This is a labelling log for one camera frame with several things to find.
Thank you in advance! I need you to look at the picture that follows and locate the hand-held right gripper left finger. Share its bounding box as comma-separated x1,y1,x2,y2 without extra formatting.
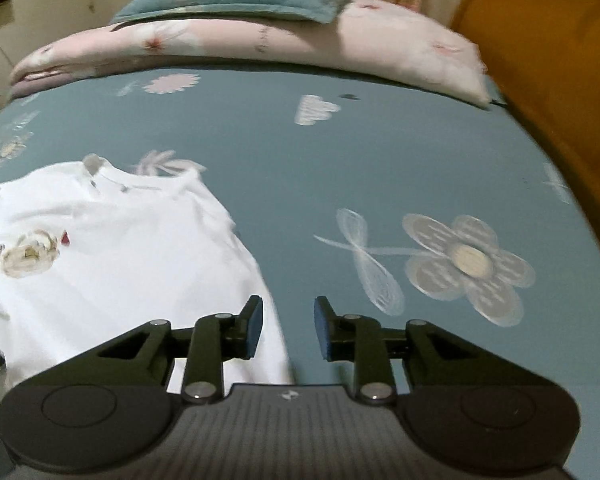
75,295,265,406

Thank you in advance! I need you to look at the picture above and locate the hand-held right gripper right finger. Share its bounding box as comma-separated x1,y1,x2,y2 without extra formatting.
314,296,506,406

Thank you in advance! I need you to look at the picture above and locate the white printed t-shirt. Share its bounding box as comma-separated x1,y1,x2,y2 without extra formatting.
0,155,296,391

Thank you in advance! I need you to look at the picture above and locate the teal floral bed sheet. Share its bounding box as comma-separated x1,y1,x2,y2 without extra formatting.
0,62,600,396

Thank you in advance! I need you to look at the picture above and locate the folded pink floral quilt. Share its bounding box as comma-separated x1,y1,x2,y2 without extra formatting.
9,0,488,108

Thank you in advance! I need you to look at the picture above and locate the wooden headboard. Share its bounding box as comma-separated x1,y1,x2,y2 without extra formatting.
450,0,600,281

